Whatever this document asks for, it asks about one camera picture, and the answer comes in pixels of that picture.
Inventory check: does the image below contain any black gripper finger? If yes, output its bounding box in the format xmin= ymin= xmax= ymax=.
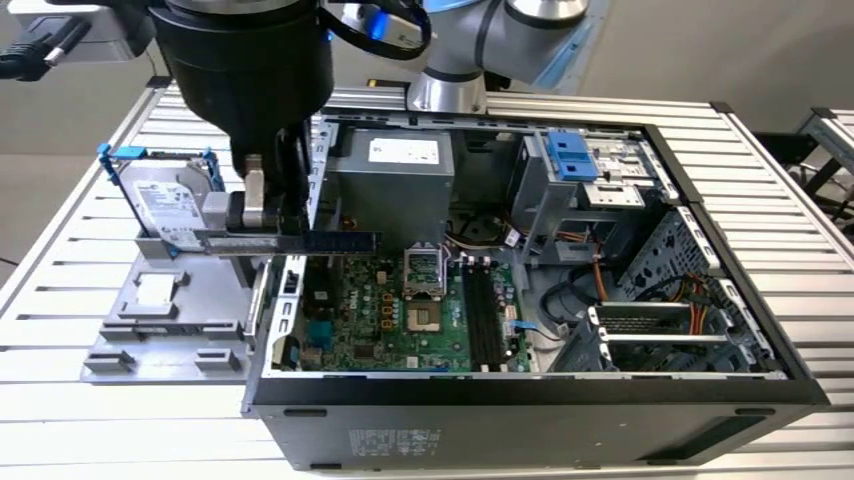
xmin=225 ymin=130 xmax=281 ymax=234
xmin=276 ymin=118 xmax=316 ymax=237

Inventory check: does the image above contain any RAM stick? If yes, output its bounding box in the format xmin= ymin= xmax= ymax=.
xmin=202 ymin=230 xmax=383 ymax=257
xmin=98 ymin=324 xmax=238 ymax=337

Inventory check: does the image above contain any black RAM slot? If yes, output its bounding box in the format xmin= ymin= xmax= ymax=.
xmin=463 ymin=258 xmax=488 ymax=372
xmin=479 ymin=258 xmax=508 ymax=372

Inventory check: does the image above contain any hard disk in blue carrier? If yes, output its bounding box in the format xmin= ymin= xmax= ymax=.
xmin=96 ymin=143 xmax=226 ymax=261

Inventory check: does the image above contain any grey power supply unit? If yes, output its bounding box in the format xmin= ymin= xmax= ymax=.
xmin=324 ymin=130 xmax=456 ymax=251

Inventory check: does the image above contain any grey parts rack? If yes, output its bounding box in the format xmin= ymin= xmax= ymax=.
xmin=77 ymin=192 xmax=268 ymax=386

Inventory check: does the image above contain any silver CPU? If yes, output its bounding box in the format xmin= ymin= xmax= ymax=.
xmin=132 ymin=277 xmax=176 ymax=306

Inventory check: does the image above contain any black CPU fan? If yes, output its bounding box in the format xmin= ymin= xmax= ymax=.
xmin=447 ymin=209 xmax=521 ymax=249

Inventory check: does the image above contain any CPU socket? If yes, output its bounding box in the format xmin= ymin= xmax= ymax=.
xmin=405 ymin=295 xmax=445 ymax=335

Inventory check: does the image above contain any green motherboard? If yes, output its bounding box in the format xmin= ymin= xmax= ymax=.
xmin=292 ymin=254 xmax=535 ymax=374

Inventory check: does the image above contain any grey metal drive cage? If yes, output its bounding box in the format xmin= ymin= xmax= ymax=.
xmin=516 ymin=130 xmax=668 ymax=264

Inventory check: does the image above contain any blue drive bay latch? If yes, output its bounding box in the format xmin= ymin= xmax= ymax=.
xmin=544 ymin=130 xmax=599 ymax=182

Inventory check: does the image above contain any silver drive front plate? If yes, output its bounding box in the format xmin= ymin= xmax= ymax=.
xmin=579 ymin=182 xmax=645 ymax=209

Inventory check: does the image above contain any black open PC case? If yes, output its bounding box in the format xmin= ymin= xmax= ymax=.
xmin=238 ymin=104 xmax=832 ymax=472

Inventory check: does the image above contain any metal disk bay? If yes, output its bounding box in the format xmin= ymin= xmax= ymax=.
xmin=552 ymin=302 xmax=779 ymax=374

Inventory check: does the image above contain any metal slat side table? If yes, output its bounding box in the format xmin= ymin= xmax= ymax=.
xmin=796 ymin=105 xmax=854 ymax=221

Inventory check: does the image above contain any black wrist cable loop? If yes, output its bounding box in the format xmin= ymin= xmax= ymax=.
xmin=324 ymin=0 xmax=433 ymax=60

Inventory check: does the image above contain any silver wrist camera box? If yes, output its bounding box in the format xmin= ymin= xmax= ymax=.
xmin=12 ymin=0 xmax=158 ymax=64

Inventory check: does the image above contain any small silver wrist camera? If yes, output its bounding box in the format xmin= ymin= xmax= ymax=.
xmin=345 ymin=0 xmax=428 ymax=49

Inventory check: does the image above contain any metal socket cover frame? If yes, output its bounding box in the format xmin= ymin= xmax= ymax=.
xmin=403 ymin=242 xmax=447 ymax=297

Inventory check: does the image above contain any black looped wire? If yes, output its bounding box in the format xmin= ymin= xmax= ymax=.
xmin=543 ymin=279 xmax=601 ymax=341

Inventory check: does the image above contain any orange data wire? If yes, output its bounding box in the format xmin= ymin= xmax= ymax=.
xmin=591 ymin=254 xmax=608 ymax=304

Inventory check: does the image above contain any orange yellow red wire bundle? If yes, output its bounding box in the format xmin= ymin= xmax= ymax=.
xmin=665 ymin=274 xmax=719 ymax=336

